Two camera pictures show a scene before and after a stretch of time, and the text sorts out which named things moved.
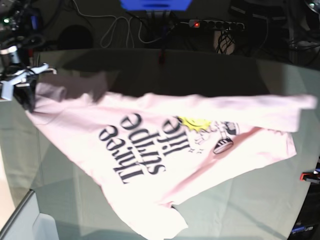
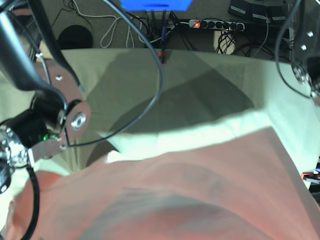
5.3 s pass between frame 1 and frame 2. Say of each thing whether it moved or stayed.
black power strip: stayed
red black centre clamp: stayed
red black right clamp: stayed
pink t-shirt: moved
